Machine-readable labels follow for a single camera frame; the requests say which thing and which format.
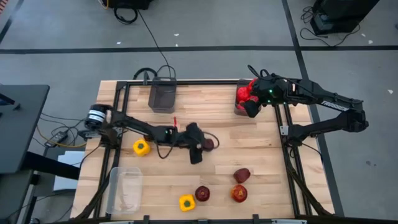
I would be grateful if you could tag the black aluminium table frame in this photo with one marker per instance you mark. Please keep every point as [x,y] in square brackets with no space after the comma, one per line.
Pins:
[202,82]

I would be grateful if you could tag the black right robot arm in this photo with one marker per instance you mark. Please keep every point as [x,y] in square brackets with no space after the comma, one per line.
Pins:
[329,104]

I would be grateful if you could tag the dark red apple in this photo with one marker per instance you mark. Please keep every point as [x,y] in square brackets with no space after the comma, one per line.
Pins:
[242,175]
[202,193]
[209,145]

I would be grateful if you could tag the black equipment box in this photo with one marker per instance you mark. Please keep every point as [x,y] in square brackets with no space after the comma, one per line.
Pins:
[130,3]

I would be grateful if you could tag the black desk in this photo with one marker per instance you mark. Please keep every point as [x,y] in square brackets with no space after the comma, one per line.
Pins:
[21,130]

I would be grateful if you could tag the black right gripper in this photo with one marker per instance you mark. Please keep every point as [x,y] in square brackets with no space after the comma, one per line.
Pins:
[273,88]

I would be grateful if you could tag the small red stick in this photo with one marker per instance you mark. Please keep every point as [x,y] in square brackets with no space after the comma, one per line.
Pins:
[175,122]

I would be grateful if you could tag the yellow bell pepper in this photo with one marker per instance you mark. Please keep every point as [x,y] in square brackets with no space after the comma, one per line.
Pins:
[187,203]
[141,147]

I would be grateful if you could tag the orange red round fruit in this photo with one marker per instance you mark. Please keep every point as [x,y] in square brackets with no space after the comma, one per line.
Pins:
[239,193]

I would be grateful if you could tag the red bell pepper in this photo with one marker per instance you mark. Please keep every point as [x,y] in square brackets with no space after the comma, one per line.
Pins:
[242,100]
[248,88]

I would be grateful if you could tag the grey translucent bin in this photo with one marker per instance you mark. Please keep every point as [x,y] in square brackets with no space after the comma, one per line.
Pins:
[238,112]
[162,96]

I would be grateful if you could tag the black power adapter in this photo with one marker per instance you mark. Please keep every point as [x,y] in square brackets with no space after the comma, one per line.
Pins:
[57,138]

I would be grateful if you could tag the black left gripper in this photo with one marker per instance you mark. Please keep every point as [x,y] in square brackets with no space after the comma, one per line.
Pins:
[180,137]

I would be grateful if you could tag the black cabinet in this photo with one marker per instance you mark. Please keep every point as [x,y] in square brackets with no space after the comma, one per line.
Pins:
[342,12]

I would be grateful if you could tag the white paper sheet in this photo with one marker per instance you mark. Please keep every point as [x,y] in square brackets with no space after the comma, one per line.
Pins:
[73,158]

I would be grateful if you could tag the clear plastic container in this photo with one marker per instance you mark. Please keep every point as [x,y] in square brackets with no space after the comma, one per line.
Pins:
[124,189]

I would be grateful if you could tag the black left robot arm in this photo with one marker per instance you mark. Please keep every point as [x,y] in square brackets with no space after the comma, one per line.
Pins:
[133,123]

